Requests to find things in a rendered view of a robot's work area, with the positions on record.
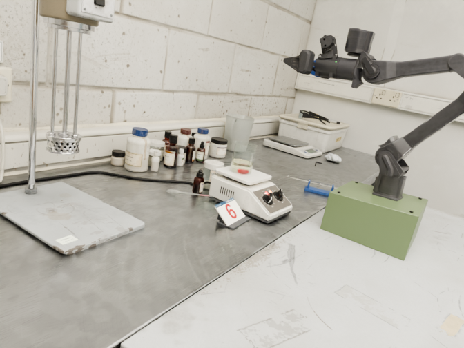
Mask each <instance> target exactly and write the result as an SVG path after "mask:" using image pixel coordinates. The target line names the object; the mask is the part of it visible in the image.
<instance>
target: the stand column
mask: <svg viewBox="0 0 464 348"><path fill-rule="evenodd" d="M39 24H40V15H39V0H32V23H31V52H30V110H29V140H28V186H26V187H25V191H24V193H25V194H28V195H34V194H37V193H38V191H37V187H36V186H35V164H36V141H37V94H38V70H39Z"/></svg>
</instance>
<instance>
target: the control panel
mask: <svg viewBox="0 0 464 348"><path fill-rule="evenodd" d="M269 191H271V192H272V193H273V192H275V191H277V192H278V191H279V189H278V188H277V186H276V185H273V186H269V187H266V188H263V189H260V190H257V191H254V192H253V193H254V195H255V196H256V197H257V198H258V199H259V201H261V203H262V204H263V205H264V207H265V208H266V209H267V211H268V212H270V213H274V212H276V211H279V210H280V209H283V208H285V207H287V206H290V205H291V203H290V202H289V201H288V199H287V198H286V197H285V196H284V195H283V201H279V200H277V199H276V198H275V197H274V195H273V204H272V205H268V204H267V203H265V202H264V200H263V199H262V196H263V195H268V194H270V192H269ZM265 192H267V193H268V194H266V193H265Z"/></svg>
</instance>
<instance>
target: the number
mask: <svg viewBox="0 0 464 348"><path fill-rule="evenodd" d="M217 209H218V210H219V212H220V213H221V214H222V217H223V218H224V219H225V221H226V223H227V224H228V223H229V222H231V221H233V220H234V219H236V218H238V217H240V216H241V215H244V214H243V212H242V211H241V210H240V208H239V206H238V205H237V204H236V202H235V200H233V201H231V202H229V203H227V204H224V205H222V206H220V207H218V208H217Z"/></svg>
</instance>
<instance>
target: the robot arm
mask: <svg viewBox="0 0 464 348"><path fill-rule="evenodd" d="M374 37H375V32H373V31H367V30H361V29H360V28H350V29H349V32H348V35H347V40H346V44H345V49H344V51H345V52H348V53H347V55H348V56H351V57H358V59H350V58H343V57H339V56H338V50H337V44H336V38H335V37H334V36H332V35H324V36H323V37H322V38H320V43H321V49H322V54H319V55H318V58H317V59H316V60H314V58H315V53H314V52H313V51H310V50H302V51H301V52H300V54H299V55H298V56H296V57H287V58H284V60H283V62H284V63H285V64H287V65H288V66H290V67H291V68H293V69H294V70H295V71H297V73H301V74H305V75H309V74H312V75H314V76H316V77H320V78H323V79H329V78H334V79H344V80H349V81H352V85H351V87H352V88H358V87H359V86H361V85H363V84H364V83H363V81H362V77H363V79H364V80H365V81H366V82H368V83H371V84H375V85H381V84H386V83H388V82H391V81H395V80H397V79H401V78H403V77H405V78H407V77H415V76H421V75H434V74H441V73H457V74H458V75H460V76H461V77H462V78H463V79H464V54H462V53H456V54H454V55H448V56H442V57H432V58H426V59H417V60H411V61H382V60H376V59H375V58H374V56H372V55H371V54H370V50H371V45H372V42H373V40H374ZM362 68H363V69H362ZM463 114H464V91H463V92H462V93H461V94H460V95H459V96H458V98H457V99H455V100H454V101H453V102H452V103H451V104H449V105H447V106H446V107H444V108H443V109H442V110H440V111H439V112H437V114H435V115H433V116H432V117H430V118H429V119H428V120H427V121H425V122H423V123H422V124H421V125H420V126H418V127H417V128H415V129H414V130H413V131H411V132H410V133H408V134H406V136H404V137H402V138H398V136H397V135H396V136H391V137H390V138H389V139H388V140H387V141H386V142H385V143H384V144H381V145H378V146H379V147H380V148H379V149H378V150H377V151H376V153H375V160H376V163H377V165H379V169H380V172H379V175H378V176H377V177H376V180H375V183H374V188H373V193H372V195H376V196H379V197H383V198H387V199H389V200H393V201H399V200H401V199H402V198H403V196H402V194H403V189H404V186H405V181H406V179H407V176H404V175H405V174H406V173H407V172H408V170H409V166H408V165H407V163H406V161H405V160H404V159H405V158H406V157H407V156H408V155H409V154H410V153H411V152H412V151H413V150H414V149H415V148H416V147H417V146H418V145H419V144H421V143H422V142H424V141H425V140H426V139H428V138H429V137H431V136H432V135H434V134H435V133H437V132H438V131H441V129H442V128H444V127H446V126H447V125H448V124H450V123H451V122H453V121H454V120H455V119H457V118H459V117H460V116H461V115H463Z"/></svg>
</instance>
